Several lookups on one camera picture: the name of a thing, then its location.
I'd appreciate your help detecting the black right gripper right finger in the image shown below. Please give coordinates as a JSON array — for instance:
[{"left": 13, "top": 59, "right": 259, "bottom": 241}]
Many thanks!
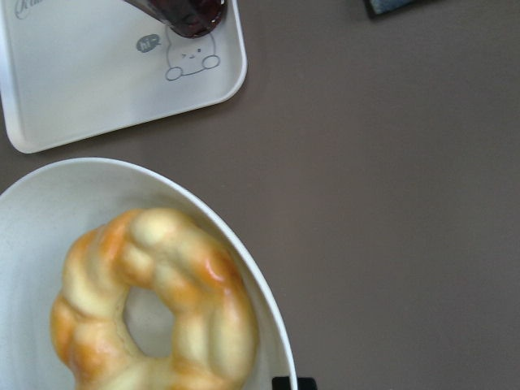
[{"left": 297, "top": 377, "right": 317, "bottom": 390}]

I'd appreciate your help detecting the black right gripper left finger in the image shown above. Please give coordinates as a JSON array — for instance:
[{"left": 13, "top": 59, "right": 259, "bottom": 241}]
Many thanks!
[{"left": 271, "top": 376, "right": 291, "bottom": 390}]

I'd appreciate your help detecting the white round plate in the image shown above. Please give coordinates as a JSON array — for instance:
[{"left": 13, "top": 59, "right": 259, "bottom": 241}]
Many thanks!
[{"left": 1, "top": 158, "right": 297, "bottom": 389}]

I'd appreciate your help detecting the glazed twisted donut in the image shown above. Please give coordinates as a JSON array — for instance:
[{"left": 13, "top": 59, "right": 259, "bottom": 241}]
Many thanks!
[{"left": 50, "top": 208, "right": 258, "bottom": 389}]

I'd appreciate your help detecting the dark tea bottle on tray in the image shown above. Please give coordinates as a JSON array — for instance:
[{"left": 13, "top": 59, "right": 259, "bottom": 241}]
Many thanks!
[{"left": 126, "top": 0, "right": 227, "bottom": 39}]

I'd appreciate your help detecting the cream rabbit tray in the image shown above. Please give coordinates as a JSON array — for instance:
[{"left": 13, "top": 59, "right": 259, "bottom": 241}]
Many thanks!
[{"left": 1, "top": 1, "right": 247, "bottom": 154}]

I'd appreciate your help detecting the grey folded cloth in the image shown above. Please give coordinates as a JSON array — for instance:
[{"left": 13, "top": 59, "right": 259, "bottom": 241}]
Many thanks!
[{"left": 363, "top": 0, "right": 520, "bottom": 20}]

